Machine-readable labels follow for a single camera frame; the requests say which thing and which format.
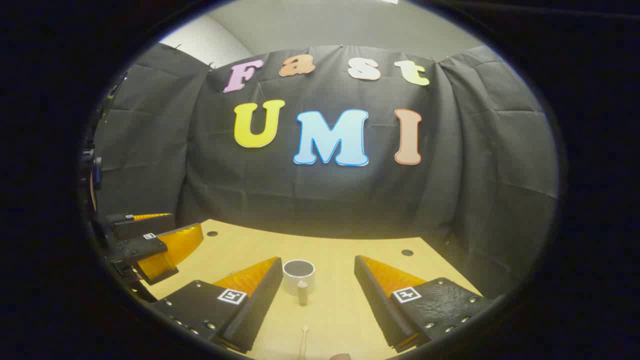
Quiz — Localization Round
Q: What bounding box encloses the black backdrop cloth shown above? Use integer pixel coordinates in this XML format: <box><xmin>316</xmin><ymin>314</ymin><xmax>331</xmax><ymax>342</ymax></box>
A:
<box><xmin>80</xmin><ymin>44</ymin><xmax>561</xmax><ymax>301</ymax></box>

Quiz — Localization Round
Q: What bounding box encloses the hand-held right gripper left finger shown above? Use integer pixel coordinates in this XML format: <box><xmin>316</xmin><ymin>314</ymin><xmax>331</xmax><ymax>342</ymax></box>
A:
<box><xmin>150</xmin><ymin>256</ymin><xmax>284</xmax><ymax>354</ymax></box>

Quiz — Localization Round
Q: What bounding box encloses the light wooden desktop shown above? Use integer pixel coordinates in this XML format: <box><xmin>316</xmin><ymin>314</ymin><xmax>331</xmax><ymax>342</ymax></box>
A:
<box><xmin>140</xmin><ymin>218</ymin><xmax>483</xmax><ymax>360</ymax></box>

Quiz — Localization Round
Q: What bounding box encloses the white cup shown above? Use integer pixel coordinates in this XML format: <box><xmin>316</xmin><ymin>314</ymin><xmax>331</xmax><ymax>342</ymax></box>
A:
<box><xmin>282</xmin><ymin>259</ymin><xmax>316</xmax><ymax>296</ymax></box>

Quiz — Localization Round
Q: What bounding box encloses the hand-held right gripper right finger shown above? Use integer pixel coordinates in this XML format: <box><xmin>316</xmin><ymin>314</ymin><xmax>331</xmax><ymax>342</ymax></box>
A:
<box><xmin>354</xmin><ymin>255</ymin><xmax>501</xmax><ymax>354</ymax></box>

